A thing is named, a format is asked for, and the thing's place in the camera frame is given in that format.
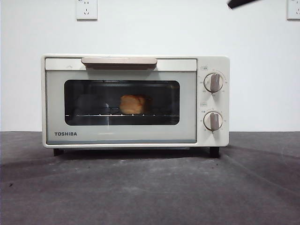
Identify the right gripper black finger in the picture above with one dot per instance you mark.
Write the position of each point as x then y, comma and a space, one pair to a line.
239, 3

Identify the golden bread loaf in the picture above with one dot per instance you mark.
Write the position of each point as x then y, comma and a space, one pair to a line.
132, 104

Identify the white oven knob beige grip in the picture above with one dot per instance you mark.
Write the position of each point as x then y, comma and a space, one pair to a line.
213, 121
213, 82

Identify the white Toshiba toaster oven housing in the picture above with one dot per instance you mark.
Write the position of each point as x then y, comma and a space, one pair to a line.
213, 100

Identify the white wall socket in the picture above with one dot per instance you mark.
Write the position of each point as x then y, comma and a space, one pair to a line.
86, 10
294, 10

